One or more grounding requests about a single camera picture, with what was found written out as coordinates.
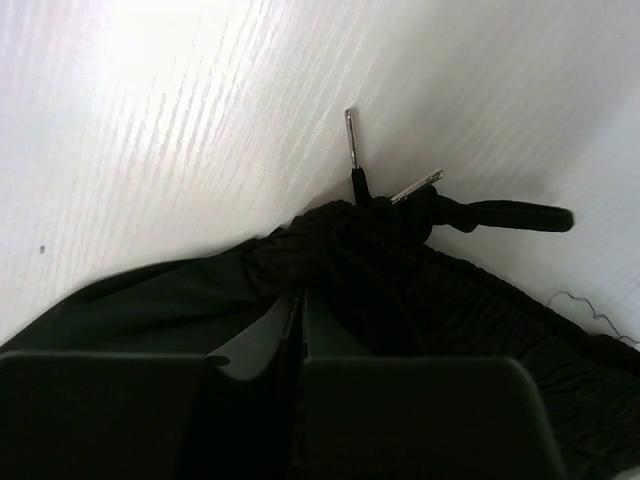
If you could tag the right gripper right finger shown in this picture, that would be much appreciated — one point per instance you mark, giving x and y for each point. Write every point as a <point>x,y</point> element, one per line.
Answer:
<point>370,417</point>

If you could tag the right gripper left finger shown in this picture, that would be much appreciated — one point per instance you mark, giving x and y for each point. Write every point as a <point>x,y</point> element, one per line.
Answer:
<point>227,414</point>

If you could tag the black trousers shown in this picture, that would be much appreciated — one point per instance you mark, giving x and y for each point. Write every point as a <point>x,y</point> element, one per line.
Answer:
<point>369,262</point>

